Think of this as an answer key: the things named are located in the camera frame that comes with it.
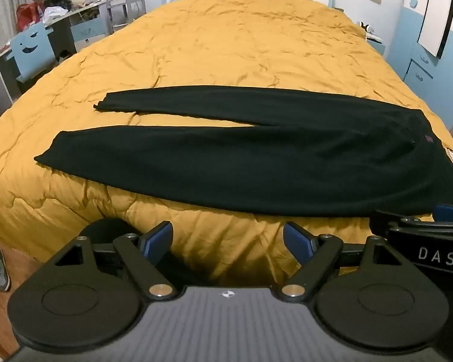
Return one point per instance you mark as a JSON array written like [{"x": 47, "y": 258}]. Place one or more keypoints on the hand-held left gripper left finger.
[{"x": 159, "y": 238}]

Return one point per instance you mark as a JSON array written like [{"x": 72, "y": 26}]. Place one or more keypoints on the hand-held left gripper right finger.
[{"x": 297, "y": 239}]

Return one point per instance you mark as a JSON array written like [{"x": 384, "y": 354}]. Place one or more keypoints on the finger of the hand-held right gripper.
[
  {"x": 451, "y": 212},
  {"x": 381, "y": 220}
]

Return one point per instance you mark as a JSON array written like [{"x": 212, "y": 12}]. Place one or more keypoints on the black pants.
[{"x": 249, "y": 158}]

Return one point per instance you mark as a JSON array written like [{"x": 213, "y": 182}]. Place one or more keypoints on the blue wardrobe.
[{"x": 415, "y": 71}]

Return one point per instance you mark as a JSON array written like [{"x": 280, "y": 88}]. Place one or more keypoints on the blue nightstand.
[{"x": 375, "y": 43}]

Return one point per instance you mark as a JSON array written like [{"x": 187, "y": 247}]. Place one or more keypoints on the yellow quilted blanket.
[{"x": 226, "y": 45}]

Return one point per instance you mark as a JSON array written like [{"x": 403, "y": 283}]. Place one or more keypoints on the blue chair with face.
[{"x": 30, "y": 56}]

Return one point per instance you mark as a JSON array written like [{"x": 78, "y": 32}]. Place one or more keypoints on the grey desk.
[{"x": 2, "y": 79}]

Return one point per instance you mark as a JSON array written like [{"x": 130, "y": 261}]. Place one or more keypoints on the grey chair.
[
  {"x": 117, "y": 11},
  {"x": 136, "y": 2}
]

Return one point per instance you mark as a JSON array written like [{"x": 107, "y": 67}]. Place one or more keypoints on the white plastic bag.
[{"x": 54, "y": 13}]

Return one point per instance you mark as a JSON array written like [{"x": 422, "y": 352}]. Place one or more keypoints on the red bag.
[{"x": 26, "y": 15}]

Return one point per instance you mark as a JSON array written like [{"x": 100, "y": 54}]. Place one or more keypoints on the white board with black frame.
[{"x": 434, "y": 15}]

